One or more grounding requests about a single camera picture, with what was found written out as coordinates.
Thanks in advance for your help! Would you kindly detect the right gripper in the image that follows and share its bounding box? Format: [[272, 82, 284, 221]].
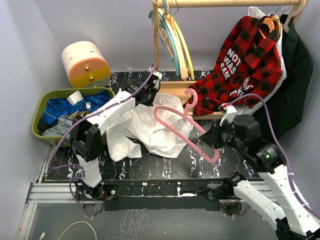
[[199, 118, 246, 151]]

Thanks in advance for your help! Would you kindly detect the pink hanger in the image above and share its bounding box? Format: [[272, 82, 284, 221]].
[[153, 88, 220, 164]]

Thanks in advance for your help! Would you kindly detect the white shirt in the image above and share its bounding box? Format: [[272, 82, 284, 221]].
[[106, 93, 187, 162]]

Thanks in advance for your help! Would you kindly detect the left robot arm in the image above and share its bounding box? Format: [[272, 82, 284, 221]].
[[69, 70, 163, 200]]

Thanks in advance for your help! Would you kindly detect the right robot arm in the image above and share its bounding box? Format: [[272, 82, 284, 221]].
[[200, 114, 320, 240]]

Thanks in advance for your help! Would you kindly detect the yellow hanger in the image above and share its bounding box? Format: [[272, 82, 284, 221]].
[[165, 13, 195, 81]]

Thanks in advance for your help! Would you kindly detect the red plaid shirt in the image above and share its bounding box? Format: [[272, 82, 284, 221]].
[[190, 16, 276, 117]]

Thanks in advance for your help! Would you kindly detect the orange wooden hanger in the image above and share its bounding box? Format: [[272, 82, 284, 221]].
[[258, 13, 282, 49]]

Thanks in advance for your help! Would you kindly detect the cream wooden hanger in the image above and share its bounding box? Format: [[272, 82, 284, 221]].
[[282, 0, 308, 33]]

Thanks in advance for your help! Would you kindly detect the wooden clothes rack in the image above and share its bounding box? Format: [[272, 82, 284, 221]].
[[151, 0, 310, 120]]

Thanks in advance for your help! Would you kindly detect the round pastel drawer cabinet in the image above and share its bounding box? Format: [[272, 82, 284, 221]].
[[61, 41, 111, 88]]

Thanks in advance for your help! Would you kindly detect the black garment on rack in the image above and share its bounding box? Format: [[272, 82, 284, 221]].
[[266, 20, 314, 139]]

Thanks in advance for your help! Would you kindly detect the grey garment in basket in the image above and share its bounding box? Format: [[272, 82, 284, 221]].
[[43, 115, 73, 137]]

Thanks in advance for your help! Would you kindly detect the olive green laundry basket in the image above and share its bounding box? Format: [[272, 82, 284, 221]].
[[31, 87, 116, 146]]

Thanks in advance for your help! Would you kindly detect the blue garment in basket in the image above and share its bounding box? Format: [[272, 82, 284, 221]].
[[41, 90, 112, 125]]

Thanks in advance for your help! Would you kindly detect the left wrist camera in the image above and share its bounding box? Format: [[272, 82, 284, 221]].
[[151, 71, 163, 90]]

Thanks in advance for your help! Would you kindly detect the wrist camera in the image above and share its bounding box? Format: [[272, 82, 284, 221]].
[[218, 103, 237, 127], [151, 71, 163, 90]]

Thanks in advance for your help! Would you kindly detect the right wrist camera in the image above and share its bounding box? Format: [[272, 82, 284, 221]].
[[218, 103, 237, 127]]

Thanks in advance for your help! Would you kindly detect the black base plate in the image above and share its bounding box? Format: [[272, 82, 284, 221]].
[[94, 178, 253, 213]]

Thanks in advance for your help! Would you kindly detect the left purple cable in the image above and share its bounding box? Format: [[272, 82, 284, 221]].
[[47, 62, 157, 218]]

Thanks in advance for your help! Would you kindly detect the aluminium frame rail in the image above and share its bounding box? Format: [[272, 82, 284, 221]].
[[16, 144, 310, 240]]

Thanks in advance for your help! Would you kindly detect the beige cable on floor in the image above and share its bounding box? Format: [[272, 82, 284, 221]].
[[38, 220, 98, 240]]

